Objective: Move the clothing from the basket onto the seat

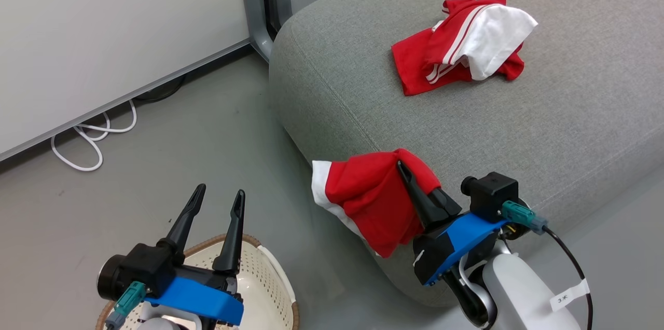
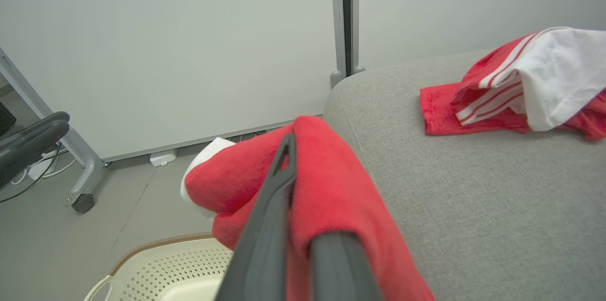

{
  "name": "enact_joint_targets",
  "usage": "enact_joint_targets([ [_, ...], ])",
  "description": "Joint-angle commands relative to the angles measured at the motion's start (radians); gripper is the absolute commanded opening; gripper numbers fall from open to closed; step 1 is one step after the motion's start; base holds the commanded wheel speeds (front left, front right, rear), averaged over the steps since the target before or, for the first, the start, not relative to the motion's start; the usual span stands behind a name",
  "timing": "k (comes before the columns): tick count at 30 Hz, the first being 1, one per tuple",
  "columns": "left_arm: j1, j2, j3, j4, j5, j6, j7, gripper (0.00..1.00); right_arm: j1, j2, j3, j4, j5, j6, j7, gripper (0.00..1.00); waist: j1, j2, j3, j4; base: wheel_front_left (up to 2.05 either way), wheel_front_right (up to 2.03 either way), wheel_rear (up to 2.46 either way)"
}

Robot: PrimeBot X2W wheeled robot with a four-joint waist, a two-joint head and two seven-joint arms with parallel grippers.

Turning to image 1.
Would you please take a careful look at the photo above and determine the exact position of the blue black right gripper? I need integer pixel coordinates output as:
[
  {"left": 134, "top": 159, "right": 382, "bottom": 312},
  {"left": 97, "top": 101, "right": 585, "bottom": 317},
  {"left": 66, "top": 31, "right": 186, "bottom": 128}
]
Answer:
[{"left": 396, "top": 160, "right": 510, "bottom": 287}]

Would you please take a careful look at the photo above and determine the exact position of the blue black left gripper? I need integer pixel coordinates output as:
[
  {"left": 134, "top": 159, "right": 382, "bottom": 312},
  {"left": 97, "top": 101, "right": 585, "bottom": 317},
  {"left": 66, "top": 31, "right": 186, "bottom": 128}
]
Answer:
[{"left": 145, "top": 183, "right": 246, "bottom": 327}]

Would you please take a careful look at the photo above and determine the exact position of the red garment with white hem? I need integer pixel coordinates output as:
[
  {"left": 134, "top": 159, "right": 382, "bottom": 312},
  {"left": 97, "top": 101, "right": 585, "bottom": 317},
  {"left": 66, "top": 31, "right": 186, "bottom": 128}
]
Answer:
[{"left": 311, "top": 148, "right": 442, "bottom": 259}]

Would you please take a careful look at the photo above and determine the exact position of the red white striped garment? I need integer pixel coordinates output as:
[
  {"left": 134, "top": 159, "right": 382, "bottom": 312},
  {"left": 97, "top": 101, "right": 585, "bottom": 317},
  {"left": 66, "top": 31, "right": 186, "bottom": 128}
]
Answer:
[{"left": 391, "top": 0, "right": 539, "bottom": 97}]

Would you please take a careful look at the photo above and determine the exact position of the cream perforated laundry basket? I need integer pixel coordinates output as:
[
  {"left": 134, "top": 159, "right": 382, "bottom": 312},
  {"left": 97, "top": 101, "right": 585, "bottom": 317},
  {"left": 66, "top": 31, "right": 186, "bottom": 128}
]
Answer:
[{"left": 96, "top": 233, "right": 300, "bottom": 330}]

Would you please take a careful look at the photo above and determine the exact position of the grey fabric sofa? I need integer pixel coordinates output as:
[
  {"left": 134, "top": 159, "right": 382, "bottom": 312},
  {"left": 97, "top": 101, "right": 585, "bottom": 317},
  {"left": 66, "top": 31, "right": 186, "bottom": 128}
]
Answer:
[{"left": 268, "top": 0, "right": 664, "bottom": 309}]

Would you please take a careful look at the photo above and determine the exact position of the large white partition panel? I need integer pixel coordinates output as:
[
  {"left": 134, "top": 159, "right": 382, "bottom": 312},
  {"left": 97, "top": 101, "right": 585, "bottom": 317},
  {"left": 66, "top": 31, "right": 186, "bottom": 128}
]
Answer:
[{"left": 0, "top": 0, "right": 255, "bottom": 162}]

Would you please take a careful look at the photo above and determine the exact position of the grey partition foot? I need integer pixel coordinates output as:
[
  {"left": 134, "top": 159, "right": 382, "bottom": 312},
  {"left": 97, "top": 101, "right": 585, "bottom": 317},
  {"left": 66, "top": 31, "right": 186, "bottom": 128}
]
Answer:
[{"left": 241, "top": 0, "right": 294, "bottom": 63}]

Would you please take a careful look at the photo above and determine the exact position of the teal right cable connector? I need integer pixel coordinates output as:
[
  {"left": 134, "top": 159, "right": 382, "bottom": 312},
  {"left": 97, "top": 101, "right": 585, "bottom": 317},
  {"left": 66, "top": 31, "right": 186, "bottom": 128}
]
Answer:
[{"left": 501, "top": 200, "right": 548, "bottom": 235}]

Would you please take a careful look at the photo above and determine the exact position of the teal cable connector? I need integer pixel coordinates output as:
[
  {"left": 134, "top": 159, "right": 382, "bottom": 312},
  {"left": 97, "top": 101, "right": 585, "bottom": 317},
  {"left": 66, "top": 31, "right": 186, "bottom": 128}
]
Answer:
[
  {"left": 501, "top": 200, "right": 548, "bottom": 235},
  {"left": 105, "top": 281, "right": 147, "bottom": 329}
]

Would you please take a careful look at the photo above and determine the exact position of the teal left cable connector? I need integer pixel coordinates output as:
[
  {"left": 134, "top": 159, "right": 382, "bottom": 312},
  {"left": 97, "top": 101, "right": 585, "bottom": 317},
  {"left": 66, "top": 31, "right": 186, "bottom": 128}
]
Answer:
[{"left": 105, "top": 281, "right": 147, "bottom": 329}]

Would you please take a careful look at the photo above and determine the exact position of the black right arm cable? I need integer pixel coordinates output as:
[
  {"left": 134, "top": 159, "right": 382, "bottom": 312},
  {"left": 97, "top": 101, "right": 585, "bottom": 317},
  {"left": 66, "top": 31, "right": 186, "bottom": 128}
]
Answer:
[{"left": 542, "top": 226, "right": 594, "bottom": 330}]

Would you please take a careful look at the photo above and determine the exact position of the white looped floor cable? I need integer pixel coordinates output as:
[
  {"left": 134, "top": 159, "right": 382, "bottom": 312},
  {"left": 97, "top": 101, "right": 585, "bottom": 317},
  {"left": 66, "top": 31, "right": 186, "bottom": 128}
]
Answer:
[{"left": 50, "top": 99, "right": 138, "bottom": 172}]

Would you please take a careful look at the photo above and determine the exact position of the white right cable label tag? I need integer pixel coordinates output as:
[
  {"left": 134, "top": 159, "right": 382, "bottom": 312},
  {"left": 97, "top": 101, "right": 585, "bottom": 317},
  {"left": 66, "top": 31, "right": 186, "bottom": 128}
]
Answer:
[{"left": 549, "top": 278, "right": 592, "bottom": 313}]

